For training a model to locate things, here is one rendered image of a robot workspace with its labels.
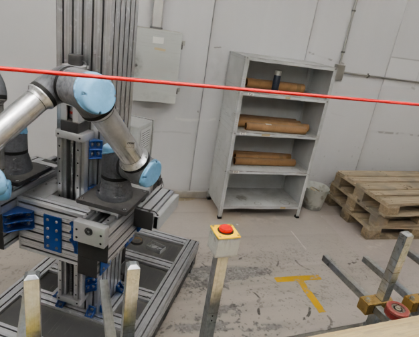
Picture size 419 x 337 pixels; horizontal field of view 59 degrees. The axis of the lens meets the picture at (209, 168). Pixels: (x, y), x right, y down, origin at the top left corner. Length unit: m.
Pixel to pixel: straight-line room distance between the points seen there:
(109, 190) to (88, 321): 0.91
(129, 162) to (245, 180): 2.82
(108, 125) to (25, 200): 0.71
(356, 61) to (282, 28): 0.93
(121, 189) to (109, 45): 0.59
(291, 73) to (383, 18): 1.09
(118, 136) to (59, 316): 1.27
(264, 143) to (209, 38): 1.22
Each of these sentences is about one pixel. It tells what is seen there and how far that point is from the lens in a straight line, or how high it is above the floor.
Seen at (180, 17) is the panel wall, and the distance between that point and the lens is 3.53.
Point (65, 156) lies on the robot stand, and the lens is 1.77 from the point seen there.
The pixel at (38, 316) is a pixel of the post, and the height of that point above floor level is 1.01.
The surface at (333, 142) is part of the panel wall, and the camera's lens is 4.44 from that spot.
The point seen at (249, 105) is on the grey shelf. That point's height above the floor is 1.05.
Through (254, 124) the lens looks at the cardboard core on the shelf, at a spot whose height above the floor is 0.96.
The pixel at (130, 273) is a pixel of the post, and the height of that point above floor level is 1.11.
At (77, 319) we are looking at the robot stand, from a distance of 2.25.
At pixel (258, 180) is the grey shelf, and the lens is 4.16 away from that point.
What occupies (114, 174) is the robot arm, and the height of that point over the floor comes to 1.16.
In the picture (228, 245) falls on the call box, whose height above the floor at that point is 1.19.
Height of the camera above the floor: 1.77
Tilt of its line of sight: 21 degrees down
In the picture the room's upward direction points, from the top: 9 degrees clockwise
